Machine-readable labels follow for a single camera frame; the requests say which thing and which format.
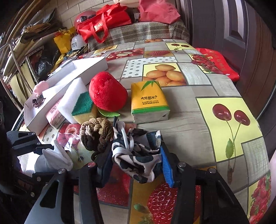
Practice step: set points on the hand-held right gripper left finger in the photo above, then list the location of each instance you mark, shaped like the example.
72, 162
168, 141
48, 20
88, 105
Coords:
106, 170

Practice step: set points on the brown panelled door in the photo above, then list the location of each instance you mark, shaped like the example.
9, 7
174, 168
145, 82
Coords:
226, 32

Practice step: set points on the black and white patterned cloth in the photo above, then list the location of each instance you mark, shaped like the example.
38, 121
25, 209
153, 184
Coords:
138, 155

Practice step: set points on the red cloth bag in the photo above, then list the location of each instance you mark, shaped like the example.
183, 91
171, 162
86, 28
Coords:
157, 10

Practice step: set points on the metal storage shelf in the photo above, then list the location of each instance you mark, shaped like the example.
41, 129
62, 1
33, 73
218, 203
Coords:
25, 57

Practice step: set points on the fruit print tablecloth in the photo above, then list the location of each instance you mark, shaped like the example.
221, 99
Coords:
194, 120

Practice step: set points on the pink tissue pack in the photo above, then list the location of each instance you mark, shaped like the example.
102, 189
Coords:
54, 116

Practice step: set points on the yellow shopping bag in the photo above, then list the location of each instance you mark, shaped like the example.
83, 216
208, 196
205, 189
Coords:
63, 41

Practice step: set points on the white helmet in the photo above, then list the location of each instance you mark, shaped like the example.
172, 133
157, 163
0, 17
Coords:
77, 43

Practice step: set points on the red tote bag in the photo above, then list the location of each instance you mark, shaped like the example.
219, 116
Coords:
101, 23

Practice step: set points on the red printed plastic bag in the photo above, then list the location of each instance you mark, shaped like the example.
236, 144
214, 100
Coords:
215, 62

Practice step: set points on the brown folded paper bags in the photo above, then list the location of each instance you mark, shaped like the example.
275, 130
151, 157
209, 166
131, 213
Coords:
41, 30

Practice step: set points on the white cardboard box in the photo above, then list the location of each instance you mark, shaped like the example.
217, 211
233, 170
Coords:
36, 116

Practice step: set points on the yellow green scouring sponge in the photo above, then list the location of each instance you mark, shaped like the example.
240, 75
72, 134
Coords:
83, 103

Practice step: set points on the red plush toy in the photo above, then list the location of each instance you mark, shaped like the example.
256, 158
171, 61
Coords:
107, 92

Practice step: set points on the pink fluffy hair clip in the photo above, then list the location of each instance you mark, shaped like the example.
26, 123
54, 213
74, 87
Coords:
41, 87

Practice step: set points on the black plastic bag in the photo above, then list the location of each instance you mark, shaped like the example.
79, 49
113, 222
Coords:
45, 64

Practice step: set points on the plaid covered bench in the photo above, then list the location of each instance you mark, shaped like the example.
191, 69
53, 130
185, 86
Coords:
140, 32

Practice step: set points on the pink helmet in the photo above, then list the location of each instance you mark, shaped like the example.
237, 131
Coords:
83, 18

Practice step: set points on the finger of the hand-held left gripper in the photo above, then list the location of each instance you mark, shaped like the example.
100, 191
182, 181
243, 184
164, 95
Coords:
23, 140
38, 183

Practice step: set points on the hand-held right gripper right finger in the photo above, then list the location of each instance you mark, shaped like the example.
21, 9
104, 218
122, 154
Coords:
167, 168

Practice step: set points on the white box lid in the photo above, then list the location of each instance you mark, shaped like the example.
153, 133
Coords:
90, 66

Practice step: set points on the yellow tissue pack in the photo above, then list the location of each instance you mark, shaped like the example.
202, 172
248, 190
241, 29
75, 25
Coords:
148, 101

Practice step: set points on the white foam block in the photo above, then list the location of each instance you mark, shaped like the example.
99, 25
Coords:
69, 97

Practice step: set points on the yellow cloth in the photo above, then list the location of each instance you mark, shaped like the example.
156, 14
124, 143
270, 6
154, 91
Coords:
59, 58

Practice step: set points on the dark patterned hair bow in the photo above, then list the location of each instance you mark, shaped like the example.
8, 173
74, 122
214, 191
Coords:
37, 101

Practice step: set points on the yellow shelf curtain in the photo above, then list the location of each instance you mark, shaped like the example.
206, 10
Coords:
17, 84

